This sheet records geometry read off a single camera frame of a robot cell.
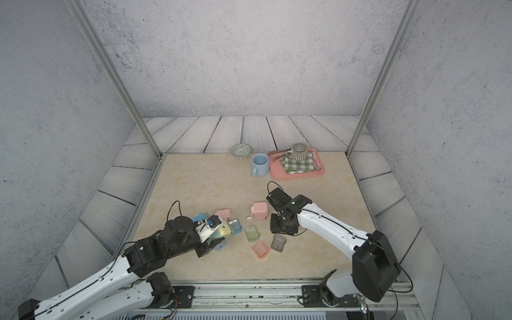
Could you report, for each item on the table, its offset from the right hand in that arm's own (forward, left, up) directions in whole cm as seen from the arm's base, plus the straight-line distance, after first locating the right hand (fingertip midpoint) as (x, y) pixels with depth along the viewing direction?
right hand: (277, 230), depth 80 cm
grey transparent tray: (-1, -1, -10) cm, 10 cm away
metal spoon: (+41, -24, -9) cm, 48 cm away
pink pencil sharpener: (+10, +8, -2) cm, 13 cm away
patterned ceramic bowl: (+53, +20, -7) cm, 58 cm away
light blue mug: (+36, +8, -1) cm, 37 cm away
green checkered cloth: (+42, -10, -9) cm, 44 cm away
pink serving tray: (+38, -2, -9) cm, 39 cm away
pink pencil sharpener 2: (+12, +24, -8) cm, 28 cm away
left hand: (-5, +20, +8) cm, 22 cm away
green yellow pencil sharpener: (-5, +19, +11) cm, 23 cm away
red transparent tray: (-4, +7, -9) cm, 12 cm away
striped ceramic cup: (+46, -13, -2) cm, 48 cm away
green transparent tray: (+2, +11, -9) cm, 14 cm away
